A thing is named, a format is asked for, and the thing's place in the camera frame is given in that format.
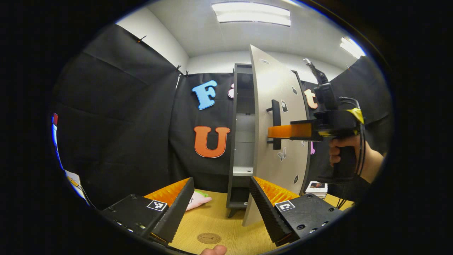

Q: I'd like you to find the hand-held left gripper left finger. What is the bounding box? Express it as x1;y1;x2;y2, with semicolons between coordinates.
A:
100;177;195;245

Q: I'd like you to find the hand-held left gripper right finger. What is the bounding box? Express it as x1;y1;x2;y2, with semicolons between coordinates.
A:
249;176;343;247

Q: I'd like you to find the black door handle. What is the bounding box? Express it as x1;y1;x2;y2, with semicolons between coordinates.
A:
266;100;282;150

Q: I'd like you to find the round wooden coaster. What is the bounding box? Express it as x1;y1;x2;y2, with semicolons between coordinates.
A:
197;232;222;245

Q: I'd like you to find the beige cabinet door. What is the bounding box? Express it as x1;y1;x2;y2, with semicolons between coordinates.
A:
242;45;310;227

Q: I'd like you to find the dark grey cabinet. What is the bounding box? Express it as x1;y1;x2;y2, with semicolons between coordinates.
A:
226;63;312;218

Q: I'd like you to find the pink plush toy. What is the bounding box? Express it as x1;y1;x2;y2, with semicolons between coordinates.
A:
186;189;213;212

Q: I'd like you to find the small ceiling light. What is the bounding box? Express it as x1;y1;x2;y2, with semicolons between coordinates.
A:
340;36;366;59

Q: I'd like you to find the black backdrop cloth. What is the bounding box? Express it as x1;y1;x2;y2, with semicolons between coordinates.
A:
53;24;394;209

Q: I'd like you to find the white paper sheet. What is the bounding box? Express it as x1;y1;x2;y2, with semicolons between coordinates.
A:
65;170;89;204

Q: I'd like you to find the long ceiling light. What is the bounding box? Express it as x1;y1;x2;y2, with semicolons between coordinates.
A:
212;2;291;27

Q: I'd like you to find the red and white poster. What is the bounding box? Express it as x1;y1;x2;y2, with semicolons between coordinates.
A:
52;113;64;170

